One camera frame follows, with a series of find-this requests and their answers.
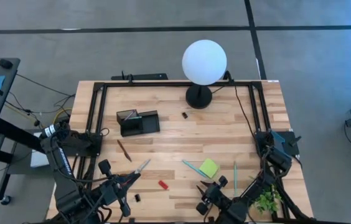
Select white paper box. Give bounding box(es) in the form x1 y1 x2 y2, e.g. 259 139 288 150
30 132 50 169

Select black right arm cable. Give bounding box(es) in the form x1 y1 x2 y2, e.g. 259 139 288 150
233 83 266 175

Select green artificial plant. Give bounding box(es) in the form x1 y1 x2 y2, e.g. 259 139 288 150
252 183 283 215

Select black computer mouse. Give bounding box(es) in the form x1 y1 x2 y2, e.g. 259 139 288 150
0 58 14 70

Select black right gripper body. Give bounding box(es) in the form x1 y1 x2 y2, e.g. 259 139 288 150
195 175 235 216

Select green sticky note pad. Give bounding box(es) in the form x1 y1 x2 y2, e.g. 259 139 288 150
199 157 221 179

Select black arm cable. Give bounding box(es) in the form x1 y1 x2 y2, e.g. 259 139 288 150
233 83 266 175
6 73 111 138

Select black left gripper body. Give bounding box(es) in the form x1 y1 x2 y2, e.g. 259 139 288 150
97 159 132 218

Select black mesh desk organizer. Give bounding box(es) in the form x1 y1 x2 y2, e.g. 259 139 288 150
116 108 161 138

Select black aluminium table frame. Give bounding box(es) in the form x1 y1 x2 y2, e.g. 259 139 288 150
50 80 317 224

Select red-handled scissors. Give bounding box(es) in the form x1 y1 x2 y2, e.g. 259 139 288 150
122 159 152 189

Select brown pen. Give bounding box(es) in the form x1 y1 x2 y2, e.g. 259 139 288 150
116 139 133 163

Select grey side desk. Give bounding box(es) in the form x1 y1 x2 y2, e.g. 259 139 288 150
0 57 60 206

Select black power strip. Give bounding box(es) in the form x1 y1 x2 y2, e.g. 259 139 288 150
110 72 169 82

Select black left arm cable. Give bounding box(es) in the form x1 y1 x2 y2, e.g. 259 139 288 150
6 73 111 138

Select white globe table lamp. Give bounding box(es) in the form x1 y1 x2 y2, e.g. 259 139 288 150
181 39 228 110

